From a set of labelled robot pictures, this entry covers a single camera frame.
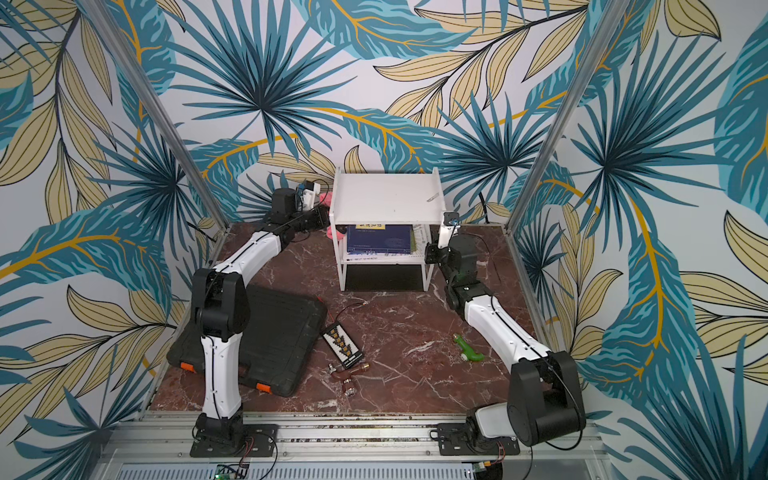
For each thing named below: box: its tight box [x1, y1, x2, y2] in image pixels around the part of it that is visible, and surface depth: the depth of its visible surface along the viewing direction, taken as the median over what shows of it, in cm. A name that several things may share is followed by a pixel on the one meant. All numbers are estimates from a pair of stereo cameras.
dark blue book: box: [346, 224, 412, 254], surface depth 92 cm
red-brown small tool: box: [328, 363, 370, 397], surface depth 84 cm
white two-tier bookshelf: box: [330, 167, 446, 292], surface depth 84 cm
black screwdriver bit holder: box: [321, 323, 364, 370], surface depth 90 cm
